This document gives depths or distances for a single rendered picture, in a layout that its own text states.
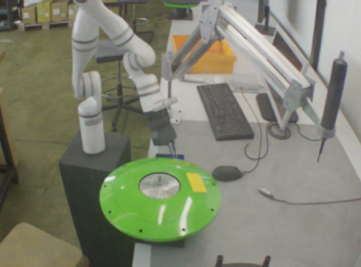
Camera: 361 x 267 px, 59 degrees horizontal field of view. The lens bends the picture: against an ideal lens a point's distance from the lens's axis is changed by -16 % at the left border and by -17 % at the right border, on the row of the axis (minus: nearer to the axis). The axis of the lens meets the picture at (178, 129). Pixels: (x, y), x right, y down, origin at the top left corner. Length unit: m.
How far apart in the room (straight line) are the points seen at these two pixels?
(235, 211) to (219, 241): 0.14
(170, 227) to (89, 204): 0.73
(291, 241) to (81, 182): 0.84
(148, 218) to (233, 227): 0.31
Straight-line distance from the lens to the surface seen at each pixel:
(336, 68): 0.78
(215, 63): 1.93
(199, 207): 0.90
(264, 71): 0.96
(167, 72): 1.41
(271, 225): 1.11
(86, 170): 1.41
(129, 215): 0.88
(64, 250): 1.42
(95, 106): 1.35
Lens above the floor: 1.71
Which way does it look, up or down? 33 degrees down
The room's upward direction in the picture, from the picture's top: 2 degrees clockwise
